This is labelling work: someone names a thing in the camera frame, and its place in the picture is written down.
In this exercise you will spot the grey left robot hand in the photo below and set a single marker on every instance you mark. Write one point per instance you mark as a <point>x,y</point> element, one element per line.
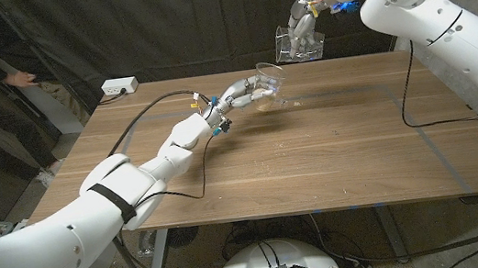
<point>239,97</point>

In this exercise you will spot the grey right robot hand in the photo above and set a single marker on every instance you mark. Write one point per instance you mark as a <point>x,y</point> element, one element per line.
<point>305,19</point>

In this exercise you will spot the clear plastic cup with sugar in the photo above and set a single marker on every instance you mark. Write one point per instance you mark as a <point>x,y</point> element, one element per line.
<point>284,42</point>

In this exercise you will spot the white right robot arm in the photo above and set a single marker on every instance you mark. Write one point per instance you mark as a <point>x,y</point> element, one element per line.
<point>435,11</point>

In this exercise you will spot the black round fan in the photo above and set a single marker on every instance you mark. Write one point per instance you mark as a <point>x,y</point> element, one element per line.
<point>181,236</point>

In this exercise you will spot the white and yellow floor item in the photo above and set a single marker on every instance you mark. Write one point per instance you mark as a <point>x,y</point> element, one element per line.
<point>19,225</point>

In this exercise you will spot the black backdrop stand pole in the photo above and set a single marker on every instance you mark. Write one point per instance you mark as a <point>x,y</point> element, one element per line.
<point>60,79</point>

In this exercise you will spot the white power strip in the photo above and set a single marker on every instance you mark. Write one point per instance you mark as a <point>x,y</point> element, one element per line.
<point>119,85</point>

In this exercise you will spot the black backdrop curtain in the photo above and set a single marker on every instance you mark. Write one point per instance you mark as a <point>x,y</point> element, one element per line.
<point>160,24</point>

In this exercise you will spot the grey table leg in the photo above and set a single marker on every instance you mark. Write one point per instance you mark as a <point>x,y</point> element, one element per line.
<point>393,234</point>
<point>159,260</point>

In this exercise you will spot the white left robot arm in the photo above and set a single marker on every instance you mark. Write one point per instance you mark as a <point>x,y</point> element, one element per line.
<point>94,231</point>

